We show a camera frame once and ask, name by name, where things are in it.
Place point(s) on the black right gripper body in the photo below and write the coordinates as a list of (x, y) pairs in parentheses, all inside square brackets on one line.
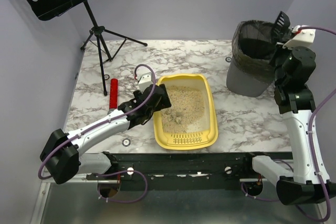
[(279, 39)]

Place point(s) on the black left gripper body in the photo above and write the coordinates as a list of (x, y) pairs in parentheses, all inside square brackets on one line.
[(159, 97)]

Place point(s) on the black slotted litter scoop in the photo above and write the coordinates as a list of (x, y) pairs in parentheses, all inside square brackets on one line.
[(280, 28)]

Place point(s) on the yellow plastic litter box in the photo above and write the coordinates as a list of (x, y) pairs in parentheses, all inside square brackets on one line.
[(206, 131)]

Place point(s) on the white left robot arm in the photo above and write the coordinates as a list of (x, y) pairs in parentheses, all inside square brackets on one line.
[(62, 152)]

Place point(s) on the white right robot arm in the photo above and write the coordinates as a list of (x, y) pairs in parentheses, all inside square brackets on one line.
[(309, 182)]

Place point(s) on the grey litter clump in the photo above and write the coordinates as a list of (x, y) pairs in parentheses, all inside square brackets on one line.
[(173, 118)]

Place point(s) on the beige cat litter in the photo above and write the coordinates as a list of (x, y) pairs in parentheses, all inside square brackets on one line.
[(190, 103)]

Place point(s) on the black trash bag liner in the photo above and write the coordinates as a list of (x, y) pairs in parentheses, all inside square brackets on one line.
[(253, 49)]

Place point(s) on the grey ribbed trash can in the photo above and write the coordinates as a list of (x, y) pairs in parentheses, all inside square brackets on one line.
[(245, 84)]

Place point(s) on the red cylinder tool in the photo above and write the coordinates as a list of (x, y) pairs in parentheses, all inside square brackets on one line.
[(113, 98)]

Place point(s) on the round marker front left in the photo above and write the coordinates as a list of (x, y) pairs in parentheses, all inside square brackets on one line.
[(126, 142)]

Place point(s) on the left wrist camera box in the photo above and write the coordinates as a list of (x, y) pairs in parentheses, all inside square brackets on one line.
[(145, 81)]

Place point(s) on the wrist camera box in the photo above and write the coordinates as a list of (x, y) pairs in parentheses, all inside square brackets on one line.
[(302, 37), (145, 81)]

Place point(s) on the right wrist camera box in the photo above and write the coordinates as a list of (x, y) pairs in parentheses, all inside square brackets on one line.
[(302, 37)]

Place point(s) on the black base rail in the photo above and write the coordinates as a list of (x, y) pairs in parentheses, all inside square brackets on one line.
[(194, 171)]

